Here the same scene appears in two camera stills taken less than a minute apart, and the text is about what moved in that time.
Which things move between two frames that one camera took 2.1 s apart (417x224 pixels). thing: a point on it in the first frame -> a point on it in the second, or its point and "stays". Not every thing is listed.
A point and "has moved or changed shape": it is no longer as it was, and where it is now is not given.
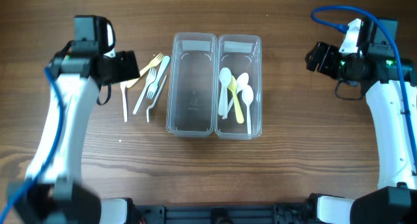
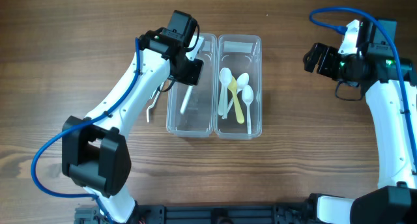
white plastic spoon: x=225 y=78 stays
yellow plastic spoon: x=232 y=84 stays
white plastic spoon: x=242 y=80 stays
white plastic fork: x=123 y=84 has moved or changed shape
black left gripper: x=128 y=65 -> x=192 y=71
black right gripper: x=316 y=58 stays
